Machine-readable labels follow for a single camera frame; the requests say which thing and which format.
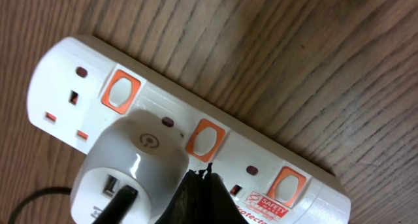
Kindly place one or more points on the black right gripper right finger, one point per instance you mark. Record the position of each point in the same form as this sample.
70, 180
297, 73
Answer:
219, 208

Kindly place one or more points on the white power extension strip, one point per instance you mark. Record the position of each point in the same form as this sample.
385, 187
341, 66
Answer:
82, 85

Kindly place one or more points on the white charger adapter plug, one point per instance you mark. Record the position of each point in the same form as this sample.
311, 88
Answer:
139, 151

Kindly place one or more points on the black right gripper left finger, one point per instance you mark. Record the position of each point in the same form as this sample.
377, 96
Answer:
187, 204

